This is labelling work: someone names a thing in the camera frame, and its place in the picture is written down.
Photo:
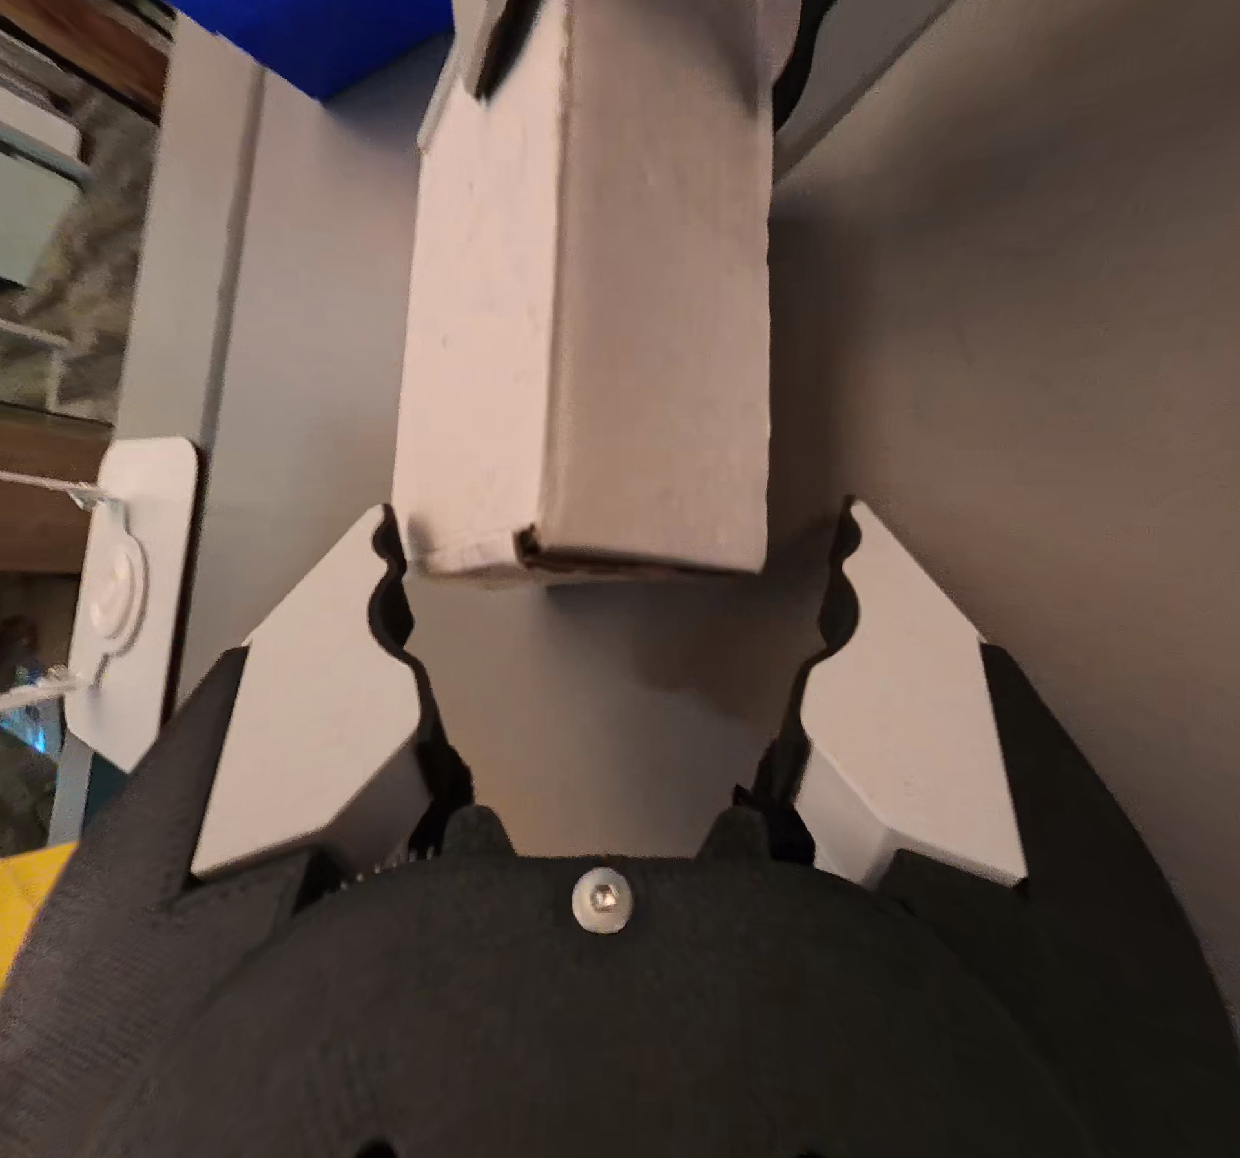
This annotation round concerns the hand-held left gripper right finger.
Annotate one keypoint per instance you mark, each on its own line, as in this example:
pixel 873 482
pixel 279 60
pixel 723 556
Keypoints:
pixel 912 721

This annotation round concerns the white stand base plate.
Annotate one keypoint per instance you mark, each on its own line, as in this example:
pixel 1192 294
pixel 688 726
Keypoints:
pixel 161 595

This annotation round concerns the wooden shelf board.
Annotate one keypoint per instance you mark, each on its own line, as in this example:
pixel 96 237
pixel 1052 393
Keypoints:
pixel 77 53

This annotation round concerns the white cardboard box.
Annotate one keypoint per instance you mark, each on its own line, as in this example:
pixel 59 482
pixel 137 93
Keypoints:
pixel 629 307

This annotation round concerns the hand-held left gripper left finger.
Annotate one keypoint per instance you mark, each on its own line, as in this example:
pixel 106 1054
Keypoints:
pixel 310 721

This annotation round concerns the yellow plastic bin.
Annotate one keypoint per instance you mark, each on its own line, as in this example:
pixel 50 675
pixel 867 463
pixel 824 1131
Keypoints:
pixel 25 898

